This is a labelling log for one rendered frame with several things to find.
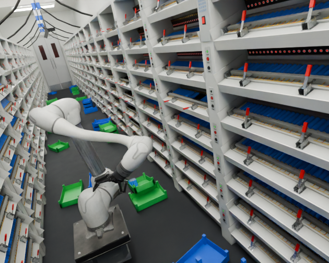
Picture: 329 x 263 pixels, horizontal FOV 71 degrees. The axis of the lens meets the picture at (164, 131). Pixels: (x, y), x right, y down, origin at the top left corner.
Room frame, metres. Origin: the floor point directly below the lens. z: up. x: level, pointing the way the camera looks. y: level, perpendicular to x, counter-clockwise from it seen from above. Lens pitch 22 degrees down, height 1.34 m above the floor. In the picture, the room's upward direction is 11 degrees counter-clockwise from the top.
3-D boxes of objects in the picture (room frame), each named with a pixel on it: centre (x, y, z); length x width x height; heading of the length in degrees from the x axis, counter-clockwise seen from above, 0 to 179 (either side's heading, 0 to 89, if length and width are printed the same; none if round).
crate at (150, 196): (1.72, 0.26, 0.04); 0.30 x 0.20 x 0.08; 112
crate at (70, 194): (2.00, 1.05, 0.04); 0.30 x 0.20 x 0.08; 11
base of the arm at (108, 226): (1.19, 0.54, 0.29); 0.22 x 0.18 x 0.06; 12
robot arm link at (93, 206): (1.22, 0.54, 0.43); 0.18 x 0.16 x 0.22; 159
